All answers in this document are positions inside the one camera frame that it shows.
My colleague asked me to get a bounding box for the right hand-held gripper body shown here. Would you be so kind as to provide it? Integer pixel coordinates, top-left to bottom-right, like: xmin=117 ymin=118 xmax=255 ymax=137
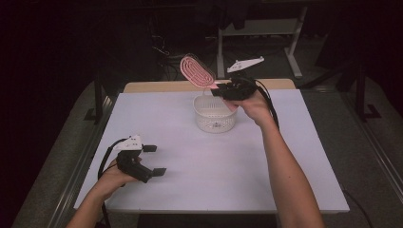
xmin=221 ymin=55 xmax=265 ymax=102

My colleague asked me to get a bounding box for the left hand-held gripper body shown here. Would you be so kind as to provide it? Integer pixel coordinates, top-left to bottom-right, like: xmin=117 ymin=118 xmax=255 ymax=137
xmin=112 ymin=134 xmax=155 ymax=184

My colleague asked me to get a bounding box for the white plastic basket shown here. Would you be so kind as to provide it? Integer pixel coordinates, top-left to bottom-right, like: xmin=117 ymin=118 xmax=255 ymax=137
xmin=192 ymin=87 xmax=239 ymax=134

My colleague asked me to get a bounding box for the pink hairbrush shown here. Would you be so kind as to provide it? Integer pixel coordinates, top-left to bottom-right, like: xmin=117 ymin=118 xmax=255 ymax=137
xmin=179 ymin=53 xmax=223 ymax=90

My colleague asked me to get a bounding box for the person's left hand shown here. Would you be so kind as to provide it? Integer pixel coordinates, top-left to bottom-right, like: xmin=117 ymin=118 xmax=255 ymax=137
xmin=96 ymin=157 xmax=141 ymax=200

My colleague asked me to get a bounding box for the person's right hand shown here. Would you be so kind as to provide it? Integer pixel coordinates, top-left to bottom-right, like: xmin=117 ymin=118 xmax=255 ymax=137
xmin=222 ymin=89 xmax=278 ymax=128

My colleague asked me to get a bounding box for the wooden table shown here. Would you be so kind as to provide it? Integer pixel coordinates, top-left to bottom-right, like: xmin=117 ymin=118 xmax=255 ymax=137
xmin=123 ymin=78 xmax=297 ymax=94

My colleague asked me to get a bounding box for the black metal stand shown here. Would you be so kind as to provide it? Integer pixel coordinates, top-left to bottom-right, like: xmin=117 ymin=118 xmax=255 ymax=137
xmin=83 ymin=71 xmax=108 ymax=125
xmin=336 ymin=61 xmax=383 ymax=124

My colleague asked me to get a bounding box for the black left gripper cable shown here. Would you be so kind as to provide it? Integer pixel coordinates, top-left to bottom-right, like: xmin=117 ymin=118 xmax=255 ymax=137
xmin=96 ymin=138 xmax=128 ymax=182

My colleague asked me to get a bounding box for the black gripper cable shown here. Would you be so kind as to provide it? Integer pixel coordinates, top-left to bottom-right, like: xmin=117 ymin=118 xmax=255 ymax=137
xmin=96 ymin=138 xmax=128 ymax=182
xmin=252 ymin=78 xmax=280 ymax=131

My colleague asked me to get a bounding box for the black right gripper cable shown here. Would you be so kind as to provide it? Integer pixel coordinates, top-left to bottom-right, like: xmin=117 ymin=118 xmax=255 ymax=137
xmin=252 ymin=78 xmax=280 ymax=131

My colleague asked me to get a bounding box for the tangle of floor cables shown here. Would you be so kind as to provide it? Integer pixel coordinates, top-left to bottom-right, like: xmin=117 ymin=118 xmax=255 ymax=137
xmin=148 ymin=31 xmax=220 ymax=81

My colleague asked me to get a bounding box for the white metal desk frame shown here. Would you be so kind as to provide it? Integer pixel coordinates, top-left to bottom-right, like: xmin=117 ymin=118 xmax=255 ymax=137
xmin=216 ymin=6 xmax=309 ymax=80

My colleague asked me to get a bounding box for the thin black floor cable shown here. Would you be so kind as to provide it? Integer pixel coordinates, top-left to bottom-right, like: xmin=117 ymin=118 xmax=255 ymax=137
xmin=341 ymin=189 xmax=376 ymax=228

